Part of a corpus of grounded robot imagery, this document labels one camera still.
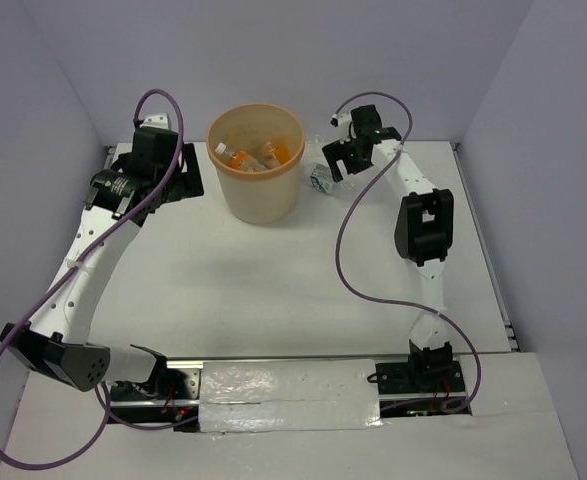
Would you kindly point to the tall orange drink bottle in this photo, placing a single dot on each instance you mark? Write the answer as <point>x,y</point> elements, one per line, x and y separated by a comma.
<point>239,160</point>

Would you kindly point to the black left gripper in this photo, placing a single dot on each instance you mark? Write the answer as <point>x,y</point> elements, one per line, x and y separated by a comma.
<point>189,183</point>

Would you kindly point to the clear crushed bottle back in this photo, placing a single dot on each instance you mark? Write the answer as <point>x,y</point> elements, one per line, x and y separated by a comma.
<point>313,147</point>

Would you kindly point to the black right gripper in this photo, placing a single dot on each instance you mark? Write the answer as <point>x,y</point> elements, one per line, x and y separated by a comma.
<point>336,151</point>

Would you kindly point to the small orange juice bottle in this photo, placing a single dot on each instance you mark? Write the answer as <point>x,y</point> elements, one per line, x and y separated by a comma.
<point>275,153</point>

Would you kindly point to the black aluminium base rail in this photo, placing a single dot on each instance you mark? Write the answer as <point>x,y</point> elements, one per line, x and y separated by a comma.
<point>402,391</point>

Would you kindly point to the clear bottle green-white label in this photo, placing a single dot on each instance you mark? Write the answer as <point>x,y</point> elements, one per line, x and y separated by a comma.
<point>321,179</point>

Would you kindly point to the beige plastic bin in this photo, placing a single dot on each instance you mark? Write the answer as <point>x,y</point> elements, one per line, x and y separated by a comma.
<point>265,196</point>

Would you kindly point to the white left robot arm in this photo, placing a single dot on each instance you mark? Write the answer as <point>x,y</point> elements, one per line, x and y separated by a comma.
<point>54,342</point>

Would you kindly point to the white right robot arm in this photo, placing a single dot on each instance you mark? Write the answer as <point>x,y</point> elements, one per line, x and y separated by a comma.
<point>423,235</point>

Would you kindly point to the silver foil covered panel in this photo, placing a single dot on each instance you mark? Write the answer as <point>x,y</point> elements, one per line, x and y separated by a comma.
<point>297,395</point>

